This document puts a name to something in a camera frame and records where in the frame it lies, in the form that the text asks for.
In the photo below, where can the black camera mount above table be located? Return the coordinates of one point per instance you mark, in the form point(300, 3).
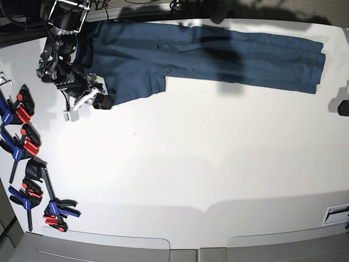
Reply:
point(218, 10)

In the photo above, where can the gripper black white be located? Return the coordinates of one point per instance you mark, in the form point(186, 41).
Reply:
point(75, 89)

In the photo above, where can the grey chair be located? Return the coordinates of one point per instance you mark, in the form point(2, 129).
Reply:
point(51, 245)
point(319, 244)

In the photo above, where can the right grey chair back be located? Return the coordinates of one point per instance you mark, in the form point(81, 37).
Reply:
point(319, 244)

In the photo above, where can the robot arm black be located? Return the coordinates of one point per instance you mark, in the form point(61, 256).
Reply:
point(62, 61)

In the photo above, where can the small metal hex key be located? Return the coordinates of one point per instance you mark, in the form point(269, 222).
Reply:
point(5, 80)

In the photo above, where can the left grey chair back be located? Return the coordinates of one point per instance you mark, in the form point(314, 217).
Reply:
point(51, 245)

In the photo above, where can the blue red bar clamp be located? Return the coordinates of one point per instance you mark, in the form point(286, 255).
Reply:
point(19, 112)
point(28, 197)
point(27, 147)
point(57, 210)

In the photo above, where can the white label card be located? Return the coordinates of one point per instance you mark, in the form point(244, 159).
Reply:
point(335, 215)

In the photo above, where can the dark blue T-shirt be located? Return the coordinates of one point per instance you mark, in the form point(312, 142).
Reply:
point(135, 58)

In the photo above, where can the top blue red bar clamp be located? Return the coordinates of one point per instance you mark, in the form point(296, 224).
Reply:
point(19, 112)

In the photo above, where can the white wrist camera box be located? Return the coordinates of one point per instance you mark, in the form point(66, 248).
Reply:
point(71, 116)

